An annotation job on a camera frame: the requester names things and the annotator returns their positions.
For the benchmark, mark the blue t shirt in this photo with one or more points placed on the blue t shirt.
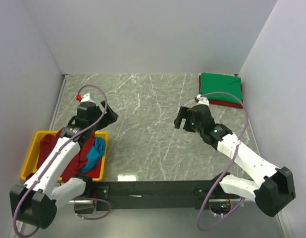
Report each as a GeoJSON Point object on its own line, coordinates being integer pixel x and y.
{"type": "Point", "coordinates": [94, 155]}

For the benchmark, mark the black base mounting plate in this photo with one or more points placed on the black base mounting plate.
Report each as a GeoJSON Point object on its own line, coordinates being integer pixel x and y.
{"type": "Point", "coordinates": [153, 194]}

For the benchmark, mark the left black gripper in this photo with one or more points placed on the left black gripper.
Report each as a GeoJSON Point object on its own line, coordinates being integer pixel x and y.
{"type": "Point", "coordinates": [111, 117]}

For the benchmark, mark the folded red t shirt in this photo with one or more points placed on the folded red t shirt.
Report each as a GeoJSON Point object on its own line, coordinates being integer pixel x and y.
{"type": "Point", "coordinates": [219, 102]}

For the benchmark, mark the crumpled red t shirt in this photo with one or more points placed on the crumpled red t shirt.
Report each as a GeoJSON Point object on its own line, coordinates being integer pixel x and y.
{"type": "Point", "coordinates": [78, 162]}

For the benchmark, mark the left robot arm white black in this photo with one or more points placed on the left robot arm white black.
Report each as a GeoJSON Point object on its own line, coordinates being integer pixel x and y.
{"type": "Point", "coordinates": [37, 201]}

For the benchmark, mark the green t shirt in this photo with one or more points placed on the green t shirt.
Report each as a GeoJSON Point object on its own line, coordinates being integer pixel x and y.
{"type": "Point", "coordinates": [211, 82]}

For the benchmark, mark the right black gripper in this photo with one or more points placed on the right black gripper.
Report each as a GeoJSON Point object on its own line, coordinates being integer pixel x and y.
{"type": "Point", "coordinates": [182, 114]}

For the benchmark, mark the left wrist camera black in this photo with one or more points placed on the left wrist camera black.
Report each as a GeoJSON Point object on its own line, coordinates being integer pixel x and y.
{"type": "Point", "coordinates": [86, 110]}

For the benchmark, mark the yellow plastic bin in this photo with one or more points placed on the yellow plastic bin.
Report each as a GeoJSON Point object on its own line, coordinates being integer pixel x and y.
{"type": "Point", "coordinates": [29, 167]}

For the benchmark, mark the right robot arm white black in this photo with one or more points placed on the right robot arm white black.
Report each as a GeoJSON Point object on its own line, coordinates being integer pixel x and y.
{"type": "Point", "coordinates": [270, 187]}

